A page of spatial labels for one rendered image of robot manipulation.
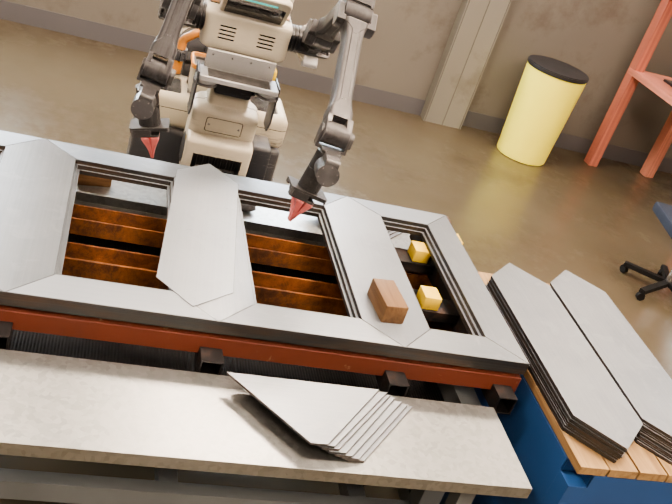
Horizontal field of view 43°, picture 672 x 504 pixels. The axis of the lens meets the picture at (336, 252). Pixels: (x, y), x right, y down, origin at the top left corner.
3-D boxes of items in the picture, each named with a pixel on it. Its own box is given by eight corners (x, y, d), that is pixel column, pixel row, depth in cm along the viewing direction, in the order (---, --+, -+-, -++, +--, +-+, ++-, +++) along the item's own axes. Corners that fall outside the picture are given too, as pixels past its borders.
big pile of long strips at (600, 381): (723, 480, 202) (736, 462, 199) (579, 465, 190) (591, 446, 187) (584, 290, 268) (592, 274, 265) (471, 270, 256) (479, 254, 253)
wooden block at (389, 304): (402, 324, 207) (409, 308, 205) (380, 322, 205) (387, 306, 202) (387, 295, 217) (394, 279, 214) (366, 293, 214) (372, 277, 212)
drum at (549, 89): (536, 148, 638) (574, 63, 606) (558, 173, 603) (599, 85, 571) (483, 136, 626) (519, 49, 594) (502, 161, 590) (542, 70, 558)
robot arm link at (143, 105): (177, 68, 218) (144, 54, 216) (172, 85, 209) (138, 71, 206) (162, 107, 224) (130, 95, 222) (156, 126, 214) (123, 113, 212)
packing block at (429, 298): (437, 311, 233) (442, 299, 231) (421, 308, 231) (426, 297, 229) (431, 298, 238) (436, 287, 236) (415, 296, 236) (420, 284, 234)
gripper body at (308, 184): (324, 207, 213) (338, 182, 210) (288, 192, 208) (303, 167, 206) (319, 195, 218) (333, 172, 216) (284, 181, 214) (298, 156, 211)
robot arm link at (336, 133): (371, 23, 229) (334, 8, 226) (380, 9, 224) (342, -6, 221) (348, 156, 210) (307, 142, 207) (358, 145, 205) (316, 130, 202)
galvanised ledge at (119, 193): (440, 263, 286) (443, 255, 284) (36, 193, 247) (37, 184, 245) (424, 232, 302) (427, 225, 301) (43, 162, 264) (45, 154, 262)
